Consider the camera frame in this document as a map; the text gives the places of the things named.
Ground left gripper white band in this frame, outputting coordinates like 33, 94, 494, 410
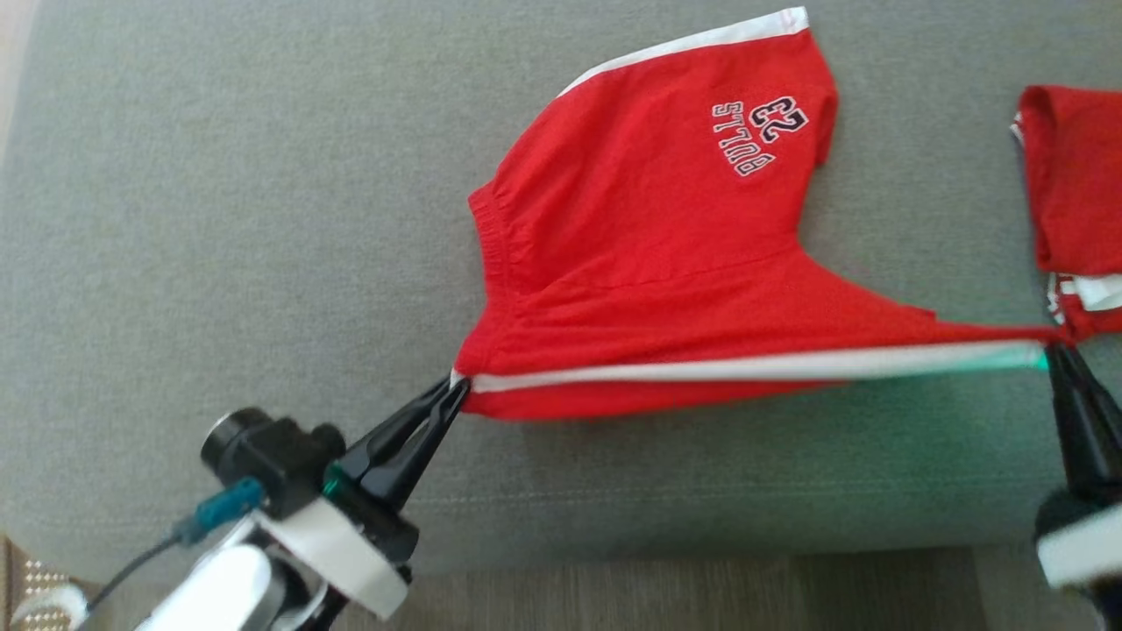
252, 377, 472, 621

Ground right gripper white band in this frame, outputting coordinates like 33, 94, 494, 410
1034, 344, 1122, 590

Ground red and white jersey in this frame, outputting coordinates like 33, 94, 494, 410
1010, 85, 1122, 343

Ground red shorts with white stripes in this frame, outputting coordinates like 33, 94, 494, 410
451, 7, 1066, 422

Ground white rounded object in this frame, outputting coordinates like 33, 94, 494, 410
9, 583, 89, 631

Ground dotted patterned floor mat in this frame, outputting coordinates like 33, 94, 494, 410
0, 535, 75, 631

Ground black cable with teal plug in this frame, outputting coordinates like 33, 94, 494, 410
83, 478, 264, 614

